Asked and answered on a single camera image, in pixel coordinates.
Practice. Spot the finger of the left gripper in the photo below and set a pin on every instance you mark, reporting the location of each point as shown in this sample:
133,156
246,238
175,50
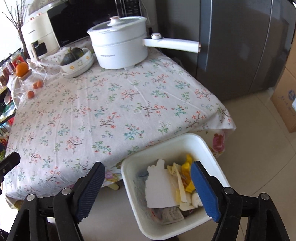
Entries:
8,163

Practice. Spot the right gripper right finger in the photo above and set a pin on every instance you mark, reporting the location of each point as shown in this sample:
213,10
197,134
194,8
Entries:
226,207

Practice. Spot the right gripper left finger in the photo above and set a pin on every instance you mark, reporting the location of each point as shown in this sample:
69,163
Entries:
57,217

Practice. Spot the yellow foil snack wrapper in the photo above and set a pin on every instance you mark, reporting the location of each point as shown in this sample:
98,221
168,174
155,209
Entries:
186,175

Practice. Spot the pale yellow plastic wrapper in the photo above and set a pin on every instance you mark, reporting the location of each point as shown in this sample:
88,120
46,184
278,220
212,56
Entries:
177,183

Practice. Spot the torn white paper sheet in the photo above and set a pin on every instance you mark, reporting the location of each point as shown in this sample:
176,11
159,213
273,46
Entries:
159,192

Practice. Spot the white tissue ball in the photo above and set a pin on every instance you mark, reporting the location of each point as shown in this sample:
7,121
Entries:
196,201

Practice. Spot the white trash bin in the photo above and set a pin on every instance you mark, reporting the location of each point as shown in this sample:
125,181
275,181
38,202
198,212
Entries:
134,173

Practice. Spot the small tangerine front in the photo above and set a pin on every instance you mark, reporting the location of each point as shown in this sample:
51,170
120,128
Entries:
30,94

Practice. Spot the small tangerine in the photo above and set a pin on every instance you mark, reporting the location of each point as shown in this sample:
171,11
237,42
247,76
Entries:
35,85
39,84
30,94

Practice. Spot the glass jar with wooden lid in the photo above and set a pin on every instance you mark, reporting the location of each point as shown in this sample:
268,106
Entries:
25,83

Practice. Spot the small tangerine middle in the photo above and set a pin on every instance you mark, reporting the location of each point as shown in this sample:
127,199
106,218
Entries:
35,85

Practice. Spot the small tangerine right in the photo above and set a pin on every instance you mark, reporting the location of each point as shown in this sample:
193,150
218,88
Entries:
39,84

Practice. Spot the large orange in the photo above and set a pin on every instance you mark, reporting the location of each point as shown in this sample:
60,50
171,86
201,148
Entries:
22,69

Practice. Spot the floral tablecloth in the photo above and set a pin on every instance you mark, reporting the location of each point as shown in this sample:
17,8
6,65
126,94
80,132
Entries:
106,115

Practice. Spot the white ceramic plates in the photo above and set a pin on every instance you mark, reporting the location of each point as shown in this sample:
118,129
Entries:
82,69

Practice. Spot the cardboard box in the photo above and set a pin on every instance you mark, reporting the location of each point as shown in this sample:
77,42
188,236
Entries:
283,97

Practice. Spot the dark green pumpkin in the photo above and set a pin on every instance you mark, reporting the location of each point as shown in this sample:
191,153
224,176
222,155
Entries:
72,55

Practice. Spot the cream air fryer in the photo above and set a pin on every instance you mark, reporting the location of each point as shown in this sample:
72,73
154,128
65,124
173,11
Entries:
39,37

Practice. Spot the white ceramic bowl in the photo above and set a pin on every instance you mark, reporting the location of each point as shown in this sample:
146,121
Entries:
76,64

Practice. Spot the dried branches in vase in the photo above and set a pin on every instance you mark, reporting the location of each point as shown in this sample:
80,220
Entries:
16,13

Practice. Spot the black microwave oven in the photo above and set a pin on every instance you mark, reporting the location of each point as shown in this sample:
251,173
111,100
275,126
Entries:
70,20

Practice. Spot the grey refrigerator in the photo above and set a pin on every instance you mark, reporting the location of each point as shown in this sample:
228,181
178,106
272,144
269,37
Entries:
244,44

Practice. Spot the white electric cooking pot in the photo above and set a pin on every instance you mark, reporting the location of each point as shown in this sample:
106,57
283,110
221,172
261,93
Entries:
123,42

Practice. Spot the black wire storage rack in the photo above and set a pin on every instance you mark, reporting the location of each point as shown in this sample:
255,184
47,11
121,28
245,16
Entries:
8,110

